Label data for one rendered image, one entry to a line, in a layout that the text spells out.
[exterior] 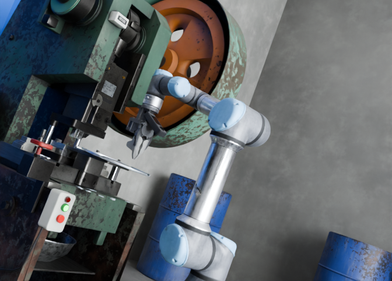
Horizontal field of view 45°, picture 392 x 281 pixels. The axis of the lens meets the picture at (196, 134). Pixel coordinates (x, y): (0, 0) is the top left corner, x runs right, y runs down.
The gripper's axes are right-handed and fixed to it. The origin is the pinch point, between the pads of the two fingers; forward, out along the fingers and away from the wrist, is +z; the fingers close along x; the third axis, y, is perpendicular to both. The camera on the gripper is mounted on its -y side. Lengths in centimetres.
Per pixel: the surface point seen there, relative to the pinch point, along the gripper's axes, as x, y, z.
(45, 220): 27.8, 3.2, 31.0
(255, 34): -290, 152, -184
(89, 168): 2.7, 18.2, 10.8
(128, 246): -23.4, 6.3, 36.4
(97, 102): 4.5, 26.6, -15.5
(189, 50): -36, 24, -59
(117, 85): -3.9, 27.8, -26.3
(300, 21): -330, 126, -223
